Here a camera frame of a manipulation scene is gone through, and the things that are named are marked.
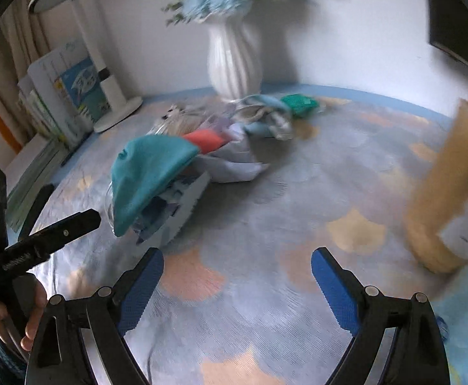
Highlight stack of children's books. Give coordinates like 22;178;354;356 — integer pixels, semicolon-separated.
7;38;113;225

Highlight white desk lamp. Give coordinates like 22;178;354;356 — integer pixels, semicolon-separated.
28;0;142;133

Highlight person's left hand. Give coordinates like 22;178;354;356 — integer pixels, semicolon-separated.
0;277;47;352

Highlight bamboo pen holder with label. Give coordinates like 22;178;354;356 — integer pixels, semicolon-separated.
404;99;468;274

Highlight beige curtain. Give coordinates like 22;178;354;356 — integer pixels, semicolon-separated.
0;0;52;156

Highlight blue floral table mat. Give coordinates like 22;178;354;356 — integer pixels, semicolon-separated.
29;83;468;385

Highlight red orange soft item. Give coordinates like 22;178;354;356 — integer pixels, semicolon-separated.
183;129;229;155

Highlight teal cloth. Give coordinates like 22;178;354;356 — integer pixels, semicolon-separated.
111;135;200;237

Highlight clear plastic storage container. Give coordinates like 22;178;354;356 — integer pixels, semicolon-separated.
105;105;219;230

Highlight green round hair accessory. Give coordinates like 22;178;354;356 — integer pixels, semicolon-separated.
280;94;320;118

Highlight white ribbed ceramic vase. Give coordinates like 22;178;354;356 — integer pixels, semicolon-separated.
204;14;263;101

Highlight blue tissue pack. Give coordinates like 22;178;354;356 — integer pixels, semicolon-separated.
432;265;468;384

